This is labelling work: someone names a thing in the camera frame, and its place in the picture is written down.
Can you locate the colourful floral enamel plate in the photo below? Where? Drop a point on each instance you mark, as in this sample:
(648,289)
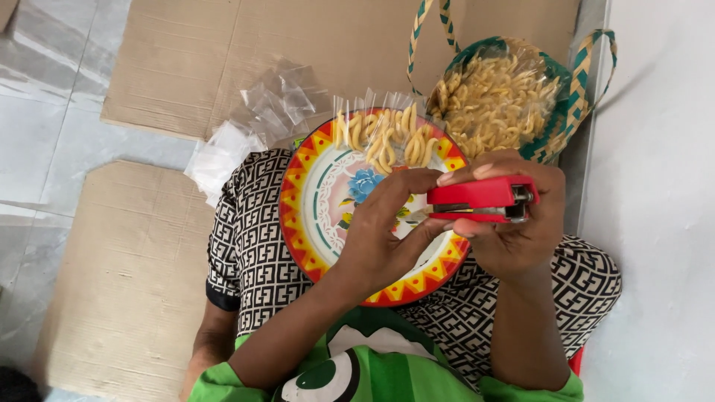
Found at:
(310,223)

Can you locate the brown cardboard sheet with notch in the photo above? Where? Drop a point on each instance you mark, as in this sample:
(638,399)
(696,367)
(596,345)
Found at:
(123,279)

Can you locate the green printed shirt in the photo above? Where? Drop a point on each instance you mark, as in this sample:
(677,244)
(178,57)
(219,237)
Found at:
(391,379)

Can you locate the dark object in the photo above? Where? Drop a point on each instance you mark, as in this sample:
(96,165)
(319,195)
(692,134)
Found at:
(17,385)

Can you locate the red object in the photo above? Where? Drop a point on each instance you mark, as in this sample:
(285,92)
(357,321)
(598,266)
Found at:
(576,362)

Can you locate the large brown cardboard sheet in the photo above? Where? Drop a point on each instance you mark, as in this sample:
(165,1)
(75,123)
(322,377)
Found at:
(195,56)

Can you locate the person's right hand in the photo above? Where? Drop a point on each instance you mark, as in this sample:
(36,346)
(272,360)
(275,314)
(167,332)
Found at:
(516,245)

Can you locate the person's left hand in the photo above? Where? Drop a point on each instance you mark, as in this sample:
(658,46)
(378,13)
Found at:
(371,240)

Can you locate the green and tan woven basket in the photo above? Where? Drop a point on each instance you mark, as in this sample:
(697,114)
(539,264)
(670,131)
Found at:
(565,114)

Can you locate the pile of empty clear bags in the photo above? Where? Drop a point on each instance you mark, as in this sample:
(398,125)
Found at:
(260,114)

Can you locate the red stapler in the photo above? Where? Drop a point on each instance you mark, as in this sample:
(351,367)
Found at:
(475,196)

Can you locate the small clear snack packet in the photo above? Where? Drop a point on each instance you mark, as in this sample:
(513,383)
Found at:
(385,139)

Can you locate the large clear bag of snacks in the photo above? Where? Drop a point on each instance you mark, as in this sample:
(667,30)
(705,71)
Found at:
(491,100)

